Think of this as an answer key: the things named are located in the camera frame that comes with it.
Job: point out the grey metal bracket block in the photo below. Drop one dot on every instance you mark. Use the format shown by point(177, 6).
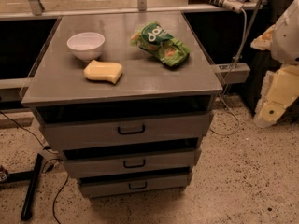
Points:
point(228, 75)

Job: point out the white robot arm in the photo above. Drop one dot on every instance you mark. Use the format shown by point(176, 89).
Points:
point(285, 42)

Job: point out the grey drawer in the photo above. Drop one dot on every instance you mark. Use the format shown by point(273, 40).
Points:
point(114, 132)
point(133, 163)
point(133, 185)

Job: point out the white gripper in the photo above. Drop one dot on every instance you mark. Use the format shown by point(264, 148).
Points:
point(287, 37)

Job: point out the grey drawer cabinet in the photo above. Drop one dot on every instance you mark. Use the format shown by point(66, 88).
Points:
point(59, 93)

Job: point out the yellow sponge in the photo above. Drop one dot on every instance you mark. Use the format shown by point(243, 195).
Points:
point(103, 71)

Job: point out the white bowl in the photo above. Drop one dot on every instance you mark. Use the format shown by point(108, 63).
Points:
point(86, 46)

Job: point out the grey top drawer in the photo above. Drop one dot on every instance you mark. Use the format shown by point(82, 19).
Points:
point(114, 132)

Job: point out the black metal stand foot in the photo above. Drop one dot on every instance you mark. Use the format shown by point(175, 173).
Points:
point(32, 177)

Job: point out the green chip bag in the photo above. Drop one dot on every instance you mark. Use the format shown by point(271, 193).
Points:
point(153, 39)

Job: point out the grey bottom drawer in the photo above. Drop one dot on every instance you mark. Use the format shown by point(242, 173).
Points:
point(133, 185)

